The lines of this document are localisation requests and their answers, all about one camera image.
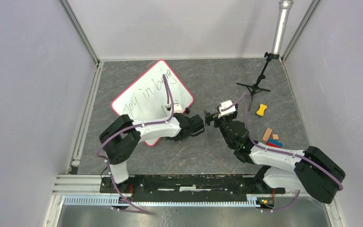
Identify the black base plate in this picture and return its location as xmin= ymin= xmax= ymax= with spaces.
xmin=100 ymin=174 xmax=285 ymax=202

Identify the small wooden cube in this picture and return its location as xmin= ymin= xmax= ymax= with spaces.
xmin=272 ymin=134 xmax=279 ymax=140

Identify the pink framed whiteboard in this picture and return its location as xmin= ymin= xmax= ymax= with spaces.
xmin=111 ymin=60 xmax=194 ymax=146

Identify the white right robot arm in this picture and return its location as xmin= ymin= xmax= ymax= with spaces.
xmin=204 ymin=112 xmax=346 ymax=204

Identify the aluminium corner profile left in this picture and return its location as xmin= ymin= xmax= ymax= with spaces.
xmin=59 ymin=0 xmax=100 ymax=66

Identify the red block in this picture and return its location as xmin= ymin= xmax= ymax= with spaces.
xmin=267 ymin=142 xmax=280 ymax=148

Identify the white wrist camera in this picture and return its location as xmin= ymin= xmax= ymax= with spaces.
xmin=165 ymin=104 xmax=183 ymax=113
xmin=218 ymin=100 xmax=236 ymax=116

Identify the aluminium corner profile right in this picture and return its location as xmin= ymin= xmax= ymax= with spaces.
xmin=281 ymin=0 xmax=322 ymax=63

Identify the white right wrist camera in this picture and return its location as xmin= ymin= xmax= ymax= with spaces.
xmin=218 ymin=100 xmax=236 ymax=116

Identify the yellow bone-shaped eraser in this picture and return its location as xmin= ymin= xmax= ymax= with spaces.
xmin=256 ymin=104 xmax=268 ymax=117

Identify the grey cable duct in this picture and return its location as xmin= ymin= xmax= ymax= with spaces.
xmin=63 ymin=195 xmax=260 ymax=208

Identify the long wooden block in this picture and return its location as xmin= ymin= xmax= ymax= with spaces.
xmin=262 ymin=128 xmax=273 ymax=142

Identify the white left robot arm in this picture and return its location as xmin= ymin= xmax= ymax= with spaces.
xmin=99 ymin=113 xmax=205 ymax=193

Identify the aluminium corner profile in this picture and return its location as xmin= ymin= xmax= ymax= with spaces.
xmin=281 ymin=0 xmax=322 ymax=63
xmin=59 ymin=0 xmax=100 ymax=66

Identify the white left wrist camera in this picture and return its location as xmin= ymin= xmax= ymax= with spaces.
xmin=165 ymin=104 xmax=183 ymax=113

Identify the black tripod stand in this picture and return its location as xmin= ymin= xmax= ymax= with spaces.
xmin=236 ymin=52 xmax=280 ymax=111

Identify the blue block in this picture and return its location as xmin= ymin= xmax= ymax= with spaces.
xmin=268 ymin=139 xmax=283 ymax=148

